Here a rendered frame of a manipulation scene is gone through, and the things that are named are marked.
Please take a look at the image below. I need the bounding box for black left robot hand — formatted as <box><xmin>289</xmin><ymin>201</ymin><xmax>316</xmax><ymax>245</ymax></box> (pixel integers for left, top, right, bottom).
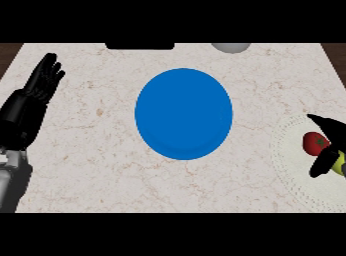
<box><xmin>0</xmin><ymin>52</ymin><xmax>66</xmax><ymax>152</ymax></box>

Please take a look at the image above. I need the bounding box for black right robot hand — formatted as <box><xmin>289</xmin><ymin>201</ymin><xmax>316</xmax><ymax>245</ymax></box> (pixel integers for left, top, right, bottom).
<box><xmin>305</xmin><ymin>113</ymin><xmax>346</xmax><ymax>179</ymax></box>

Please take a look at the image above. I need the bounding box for red tomato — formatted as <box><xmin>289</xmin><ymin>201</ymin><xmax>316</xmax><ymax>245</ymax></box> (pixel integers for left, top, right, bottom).
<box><xmin>301</xmin><ymin>131</ymin><xmax>330</xmax><ymax>158</ymax></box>

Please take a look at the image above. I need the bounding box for blue plate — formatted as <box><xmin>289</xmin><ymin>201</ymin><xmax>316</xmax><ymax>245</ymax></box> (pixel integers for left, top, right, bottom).
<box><xmin>133</xmin><ymin>67</ymin><xmax>233</xmax><ymax>161</ymax></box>

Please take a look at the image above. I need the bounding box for yellow-green fruit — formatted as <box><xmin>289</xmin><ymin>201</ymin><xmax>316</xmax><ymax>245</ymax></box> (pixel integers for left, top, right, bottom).
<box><xmin>329</xmin><ymin>150</ymin><xmax>346</xmax><ymax>177</ymax></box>

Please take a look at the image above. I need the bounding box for black appliance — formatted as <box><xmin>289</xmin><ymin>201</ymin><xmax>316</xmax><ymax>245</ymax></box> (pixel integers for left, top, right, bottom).
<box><xmin>103</xmin><ymin>42</ymin><xmax>175</xmax><ymax>51</ymax></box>

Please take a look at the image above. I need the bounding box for grey round object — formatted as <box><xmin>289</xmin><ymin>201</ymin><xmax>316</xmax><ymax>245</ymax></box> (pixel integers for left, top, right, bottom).
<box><xmin>209</xmin><ymin>42</ymin><xmax>252</xmax><ymax>54</ymax></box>

